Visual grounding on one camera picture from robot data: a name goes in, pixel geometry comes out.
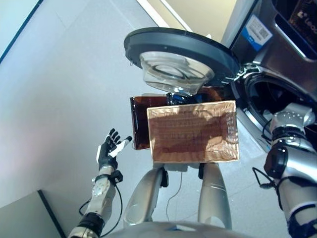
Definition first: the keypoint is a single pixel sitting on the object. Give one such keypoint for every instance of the silver robot leg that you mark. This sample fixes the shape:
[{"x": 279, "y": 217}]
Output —
[
  {"x": 214, "y": 196},
  {"x": 146, "y": 198}
]

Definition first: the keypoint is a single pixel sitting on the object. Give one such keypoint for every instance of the round glass washing machine door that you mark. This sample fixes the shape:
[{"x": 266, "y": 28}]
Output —
[{"x": 178, "y": 54}]

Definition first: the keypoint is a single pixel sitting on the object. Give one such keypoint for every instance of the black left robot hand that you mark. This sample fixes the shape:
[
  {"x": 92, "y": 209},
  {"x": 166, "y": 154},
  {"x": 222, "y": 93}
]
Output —
[{"x": 109, "y": 151}]

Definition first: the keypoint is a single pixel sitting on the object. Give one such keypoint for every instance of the silver left robot leg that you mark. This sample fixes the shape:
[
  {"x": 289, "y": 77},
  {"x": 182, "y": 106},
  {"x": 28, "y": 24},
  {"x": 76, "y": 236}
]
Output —
[{"x": 146, "y": 198}]

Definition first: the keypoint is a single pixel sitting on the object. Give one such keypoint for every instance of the grey robot torso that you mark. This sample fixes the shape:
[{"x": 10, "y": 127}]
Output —
[{"x": 178, "y": 230}]

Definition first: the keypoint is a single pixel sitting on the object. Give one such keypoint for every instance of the white garment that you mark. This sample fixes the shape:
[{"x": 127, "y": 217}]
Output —
[{"x": 268, "y": 114}]

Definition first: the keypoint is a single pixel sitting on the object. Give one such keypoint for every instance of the grey front-load washing machine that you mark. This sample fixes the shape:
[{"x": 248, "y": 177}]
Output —
[{"x": 280, "y": 74}]

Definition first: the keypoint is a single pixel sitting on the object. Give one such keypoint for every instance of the blue barcode sticker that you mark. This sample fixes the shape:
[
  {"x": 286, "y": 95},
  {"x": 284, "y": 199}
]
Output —
[{"x": 257, "y": 32}]

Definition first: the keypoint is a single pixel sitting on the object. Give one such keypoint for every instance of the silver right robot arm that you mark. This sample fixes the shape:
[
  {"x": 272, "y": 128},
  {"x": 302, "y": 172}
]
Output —
[{"x": 292, "y": 161}]

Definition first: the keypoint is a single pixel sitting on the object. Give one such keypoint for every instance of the light brown wicker laundry basket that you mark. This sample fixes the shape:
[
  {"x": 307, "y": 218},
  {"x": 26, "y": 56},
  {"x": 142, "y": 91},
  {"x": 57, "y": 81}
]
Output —
[{"x": 193, "y": 134}]

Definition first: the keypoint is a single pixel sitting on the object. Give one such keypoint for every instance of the silver right robot leg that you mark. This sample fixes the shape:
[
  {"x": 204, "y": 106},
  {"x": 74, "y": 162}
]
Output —
[{"x": 214, "y": 196}]

